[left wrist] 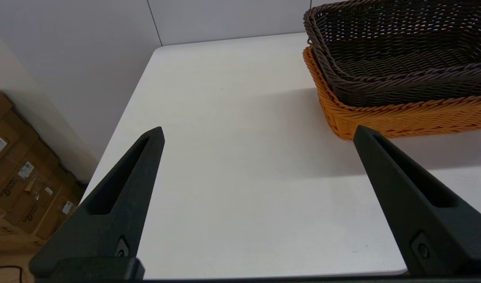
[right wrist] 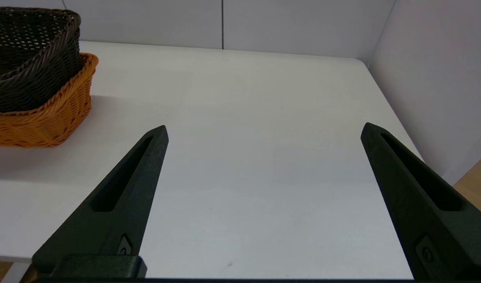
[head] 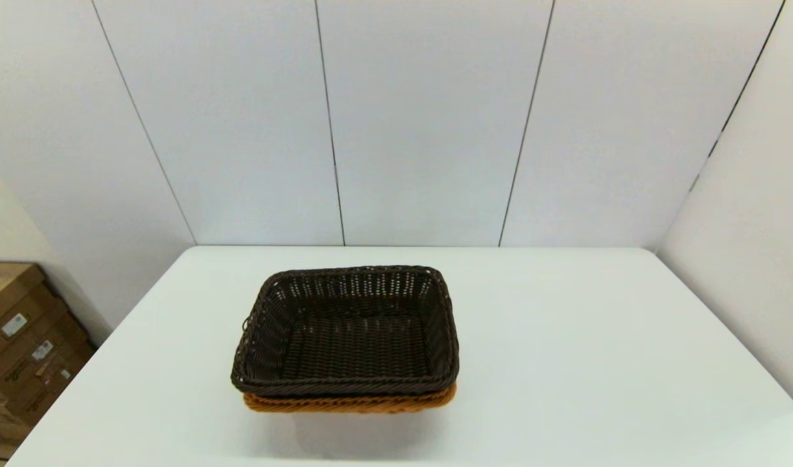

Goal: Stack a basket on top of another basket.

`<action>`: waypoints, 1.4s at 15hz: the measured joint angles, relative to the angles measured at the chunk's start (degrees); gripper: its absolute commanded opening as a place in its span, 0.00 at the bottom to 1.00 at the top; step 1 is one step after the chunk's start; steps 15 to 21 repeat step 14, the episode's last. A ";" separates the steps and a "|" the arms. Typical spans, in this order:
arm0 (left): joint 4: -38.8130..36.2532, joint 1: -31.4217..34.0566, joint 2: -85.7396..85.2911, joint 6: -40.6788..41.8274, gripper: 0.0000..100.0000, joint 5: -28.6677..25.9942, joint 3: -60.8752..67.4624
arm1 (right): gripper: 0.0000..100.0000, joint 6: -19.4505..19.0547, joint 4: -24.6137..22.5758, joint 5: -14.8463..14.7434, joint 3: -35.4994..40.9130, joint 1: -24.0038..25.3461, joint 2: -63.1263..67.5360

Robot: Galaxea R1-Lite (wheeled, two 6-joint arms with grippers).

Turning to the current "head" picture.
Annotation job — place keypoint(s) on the orange wicker basket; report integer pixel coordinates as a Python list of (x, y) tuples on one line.
[(344, 405)]

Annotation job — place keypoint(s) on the dark brown wicker basket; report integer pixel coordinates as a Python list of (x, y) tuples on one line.
[(351, 344)]

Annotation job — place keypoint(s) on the brown cardboard box white label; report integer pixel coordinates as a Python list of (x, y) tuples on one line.
[(7, 292), (26, 363), (52, 392)]

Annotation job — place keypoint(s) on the pale cardboard box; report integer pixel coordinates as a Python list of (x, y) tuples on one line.
[(0, 421)]

